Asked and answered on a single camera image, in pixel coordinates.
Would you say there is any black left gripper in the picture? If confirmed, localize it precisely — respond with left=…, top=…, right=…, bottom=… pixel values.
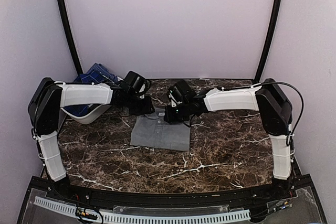
left=125, top=92, right=155, bottom=115

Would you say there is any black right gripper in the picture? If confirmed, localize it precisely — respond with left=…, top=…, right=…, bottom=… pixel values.
left=164, top=101, right=192, bottom=123

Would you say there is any grey long sleeve shirt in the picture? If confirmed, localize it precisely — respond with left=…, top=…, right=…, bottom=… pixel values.
left=130, top=108, right=190, bottom=152

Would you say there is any white laundry basket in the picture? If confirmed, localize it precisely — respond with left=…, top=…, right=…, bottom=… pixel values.
left=61, top=104, right=111, bottom=124

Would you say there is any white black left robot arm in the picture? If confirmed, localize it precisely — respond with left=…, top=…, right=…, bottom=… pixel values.
left=28, top=77, right=154, bottom=201

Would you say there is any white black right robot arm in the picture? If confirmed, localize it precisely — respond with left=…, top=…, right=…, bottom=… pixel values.
left=164, top=78, right=298, bottom=200

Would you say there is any blue plaid shirt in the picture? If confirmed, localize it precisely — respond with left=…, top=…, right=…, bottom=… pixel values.
left=64, top=69, right=105, bottom=117

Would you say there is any blue small-check shirt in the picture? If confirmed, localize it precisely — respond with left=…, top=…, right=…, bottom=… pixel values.
left=87, top=63, right=119, bottom=83

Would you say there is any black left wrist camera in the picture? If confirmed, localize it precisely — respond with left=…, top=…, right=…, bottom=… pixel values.
left=119, top=71, right=151, bottom=99

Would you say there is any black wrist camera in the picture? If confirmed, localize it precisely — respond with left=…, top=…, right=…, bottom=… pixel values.
left=119, top=71, right=151, bottom=99
left=166, top=80, right=196, bottom=107

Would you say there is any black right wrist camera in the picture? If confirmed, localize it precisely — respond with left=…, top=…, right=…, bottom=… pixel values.
left=166, top=80, right=196, bottom=107

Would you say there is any black left frame post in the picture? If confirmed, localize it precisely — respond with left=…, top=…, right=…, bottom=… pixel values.
left=57, top=0, right=83, bottom=74

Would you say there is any black frame post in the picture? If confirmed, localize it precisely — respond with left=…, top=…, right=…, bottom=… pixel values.
left=57, top=0, right=83, bottom=74
left=254, top=0, right=281, bottom=83

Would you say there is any white slotted cable duct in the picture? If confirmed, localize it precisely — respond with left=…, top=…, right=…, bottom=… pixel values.
left=34, top=196, right=250, bottom=223

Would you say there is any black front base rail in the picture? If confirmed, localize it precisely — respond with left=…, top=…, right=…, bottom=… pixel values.
left=31, top=175, right=313, bottom=210

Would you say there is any black right frame post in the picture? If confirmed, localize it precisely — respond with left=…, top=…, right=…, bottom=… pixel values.
left=254, top=0, right=281, bottom=83

